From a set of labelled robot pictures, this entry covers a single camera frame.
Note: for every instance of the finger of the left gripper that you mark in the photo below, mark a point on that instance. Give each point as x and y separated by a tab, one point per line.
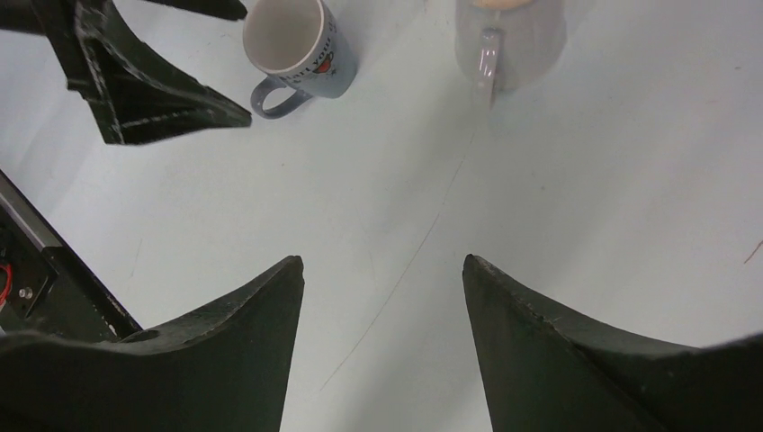
231	10

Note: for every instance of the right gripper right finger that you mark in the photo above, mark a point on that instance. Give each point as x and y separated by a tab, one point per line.
547	367

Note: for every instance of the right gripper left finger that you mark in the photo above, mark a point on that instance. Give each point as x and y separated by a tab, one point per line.
224	366

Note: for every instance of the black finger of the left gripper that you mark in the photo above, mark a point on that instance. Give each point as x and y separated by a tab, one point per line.
136	96

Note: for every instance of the grey mug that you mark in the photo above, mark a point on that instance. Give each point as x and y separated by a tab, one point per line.
504	45
301	51

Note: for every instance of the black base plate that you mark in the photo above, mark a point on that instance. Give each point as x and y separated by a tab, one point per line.
45	285

